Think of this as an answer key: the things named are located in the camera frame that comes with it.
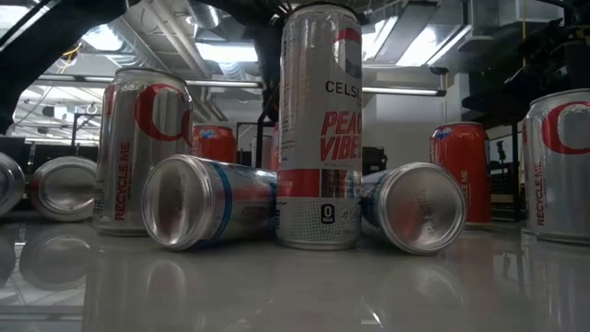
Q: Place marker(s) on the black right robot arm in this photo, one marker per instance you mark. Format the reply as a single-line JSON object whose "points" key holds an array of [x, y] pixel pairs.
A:
{"points": [[544, 50]]}

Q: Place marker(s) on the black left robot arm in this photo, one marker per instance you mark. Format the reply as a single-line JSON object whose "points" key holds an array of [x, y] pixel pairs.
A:
{"points": [[55, 41]]}

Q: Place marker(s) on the ceiling light panel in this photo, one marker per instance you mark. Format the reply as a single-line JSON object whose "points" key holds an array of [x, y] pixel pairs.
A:
{"points": [[226, 53]]}

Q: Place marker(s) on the black equipment box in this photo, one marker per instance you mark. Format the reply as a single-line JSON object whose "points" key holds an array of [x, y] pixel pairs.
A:
{"points": [[374, 159]]}

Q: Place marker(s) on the blue silver Red Bull can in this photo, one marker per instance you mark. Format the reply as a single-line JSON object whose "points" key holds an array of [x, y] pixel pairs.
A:
{"points": [[415, 207], [207, 203]]}

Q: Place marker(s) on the small black stand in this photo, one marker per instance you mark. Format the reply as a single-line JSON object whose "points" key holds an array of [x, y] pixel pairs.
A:
{"points": [[501, 150]]}

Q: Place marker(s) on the dark red soda can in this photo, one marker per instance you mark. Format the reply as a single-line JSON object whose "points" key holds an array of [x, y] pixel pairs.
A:
{"points": [[9, 184]]}

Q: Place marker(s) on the small silver ceiling duct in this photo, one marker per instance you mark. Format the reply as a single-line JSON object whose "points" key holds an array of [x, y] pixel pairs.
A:
{"points": [[205, 14]]}

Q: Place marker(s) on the white Celsius Peach Vibe can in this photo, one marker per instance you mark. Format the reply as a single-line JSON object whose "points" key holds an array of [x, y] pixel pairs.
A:
{"points": [[318, 138]]}

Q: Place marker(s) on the silver Diet Coke can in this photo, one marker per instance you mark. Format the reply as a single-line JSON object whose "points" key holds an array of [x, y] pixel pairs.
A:
{"points": [[124, 115], [562, 184]]}

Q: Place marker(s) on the black mesh cart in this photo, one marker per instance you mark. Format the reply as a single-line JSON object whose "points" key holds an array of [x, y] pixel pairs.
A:
{"points": [[502, 183]]}

